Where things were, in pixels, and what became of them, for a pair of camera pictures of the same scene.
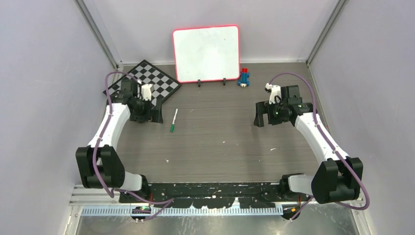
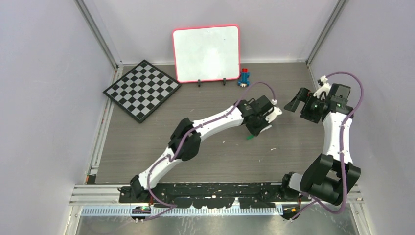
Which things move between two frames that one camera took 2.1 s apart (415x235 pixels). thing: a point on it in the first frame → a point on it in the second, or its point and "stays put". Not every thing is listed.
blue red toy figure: (244, 78) stays put
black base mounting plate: (212, 195) stays put
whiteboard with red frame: (208, 53) stays put
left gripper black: (146, 118) → (254, 131)
